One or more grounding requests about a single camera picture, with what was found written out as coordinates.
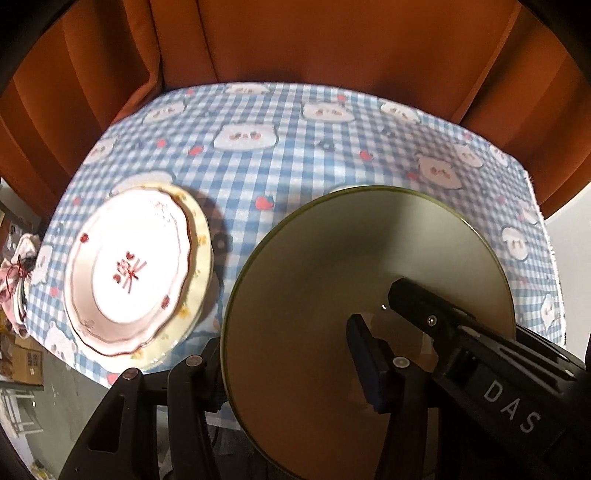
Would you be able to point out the cardboard box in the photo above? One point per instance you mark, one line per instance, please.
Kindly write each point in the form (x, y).
(30, 360)

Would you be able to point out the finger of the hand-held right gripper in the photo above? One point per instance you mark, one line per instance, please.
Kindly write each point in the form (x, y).
(415, 302)

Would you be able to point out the blue checked cartoon tablecloth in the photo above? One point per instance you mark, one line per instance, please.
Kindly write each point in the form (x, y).
(286, 175)

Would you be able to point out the white metal rack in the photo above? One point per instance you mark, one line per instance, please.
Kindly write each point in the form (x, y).
(21, 410)

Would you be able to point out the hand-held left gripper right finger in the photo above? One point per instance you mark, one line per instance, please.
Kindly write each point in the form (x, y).
(369, 364)

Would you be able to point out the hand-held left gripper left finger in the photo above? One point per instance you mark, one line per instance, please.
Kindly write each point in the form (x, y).
(194, 383)

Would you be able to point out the pink clothes pile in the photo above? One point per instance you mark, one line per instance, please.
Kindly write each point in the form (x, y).
(18, 277)

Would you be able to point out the white bowl green floral pattern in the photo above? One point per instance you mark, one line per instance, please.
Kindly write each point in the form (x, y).
(323, 258)

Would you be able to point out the white plate red scalloped rim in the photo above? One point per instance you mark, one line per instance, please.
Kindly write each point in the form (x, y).
(106, 295)

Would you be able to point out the large cream floral plate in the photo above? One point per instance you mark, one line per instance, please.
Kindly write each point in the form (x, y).
(203, 258)

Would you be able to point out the orange curtain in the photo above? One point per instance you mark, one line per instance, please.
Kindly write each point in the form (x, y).
(323, 41)

